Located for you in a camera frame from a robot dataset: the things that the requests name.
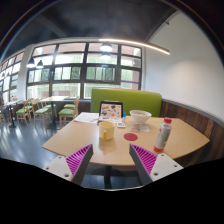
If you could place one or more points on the white ceramic bowl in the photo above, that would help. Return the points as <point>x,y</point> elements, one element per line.
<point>140,117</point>

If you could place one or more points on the long curved ceiling light strip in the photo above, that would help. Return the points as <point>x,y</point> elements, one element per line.
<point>140,43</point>

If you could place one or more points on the group of wooden green-seat chairs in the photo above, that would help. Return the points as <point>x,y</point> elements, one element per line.
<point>66,112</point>

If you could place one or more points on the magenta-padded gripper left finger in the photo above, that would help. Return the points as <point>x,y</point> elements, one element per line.
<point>77,159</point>

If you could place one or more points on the wooden dining table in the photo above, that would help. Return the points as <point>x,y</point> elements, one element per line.
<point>13,102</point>
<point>53,98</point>

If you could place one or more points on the small white flat device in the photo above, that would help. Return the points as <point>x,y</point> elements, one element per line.
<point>121,125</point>

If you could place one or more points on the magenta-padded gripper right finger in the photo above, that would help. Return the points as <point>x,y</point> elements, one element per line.
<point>146,159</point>

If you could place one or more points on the white paper sheet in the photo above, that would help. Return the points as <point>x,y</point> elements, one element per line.
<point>86,117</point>

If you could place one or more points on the green upholstered bench backrest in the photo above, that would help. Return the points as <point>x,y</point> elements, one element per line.
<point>133,98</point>

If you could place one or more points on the white drink bottle red cap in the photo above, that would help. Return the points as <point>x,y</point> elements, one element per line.
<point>162,135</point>

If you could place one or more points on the flat round red coaster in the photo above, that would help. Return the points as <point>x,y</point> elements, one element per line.
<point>130,137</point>

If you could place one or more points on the black tablet with colourful screen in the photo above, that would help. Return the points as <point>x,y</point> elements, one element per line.
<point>111,110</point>

